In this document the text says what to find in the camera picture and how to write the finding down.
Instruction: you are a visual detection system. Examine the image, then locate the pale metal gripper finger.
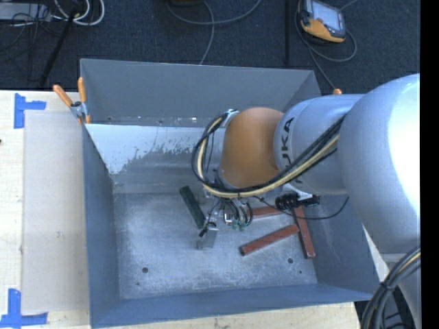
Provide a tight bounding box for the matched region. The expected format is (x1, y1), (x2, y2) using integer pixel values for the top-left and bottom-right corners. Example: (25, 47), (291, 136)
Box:
(196, 227), (220, 250)
(198, 219), (217, 238)

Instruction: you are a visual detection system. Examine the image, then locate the dark green flat block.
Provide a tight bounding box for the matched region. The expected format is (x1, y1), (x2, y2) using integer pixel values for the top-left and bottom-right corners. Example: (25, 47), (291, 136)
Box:
(178, 185), (207, 230)

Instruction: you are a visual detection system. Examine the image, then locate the grey metal bin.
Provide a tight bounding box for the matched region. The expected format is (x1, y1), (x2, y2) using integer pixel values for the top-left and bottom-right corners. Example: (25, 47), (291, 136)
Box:
(79, 58), (382, 329)

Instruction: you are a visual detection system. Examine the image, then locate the red-brown flat block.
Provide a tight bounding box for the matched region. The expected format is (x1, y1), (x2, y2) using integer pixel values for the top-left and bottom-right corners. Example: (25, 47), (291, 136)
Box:
(292, 205), (317, 260)
(239, 223), (300, 257)
(247, 205), (286, 219)

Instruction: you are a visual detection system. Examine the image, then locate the pale flat board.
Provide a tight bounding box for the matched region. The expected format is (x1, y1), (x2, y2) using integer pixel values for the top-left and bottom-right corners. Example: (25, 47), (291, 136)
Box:
(20, 109), (91, 317)

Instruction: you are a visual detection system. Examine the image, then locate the black cylinder on white bracket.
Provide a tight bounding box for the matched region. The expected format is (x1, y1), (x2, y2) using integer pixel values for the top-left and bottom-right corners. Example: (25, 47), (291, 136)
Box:
(274, 188), (322, 212)

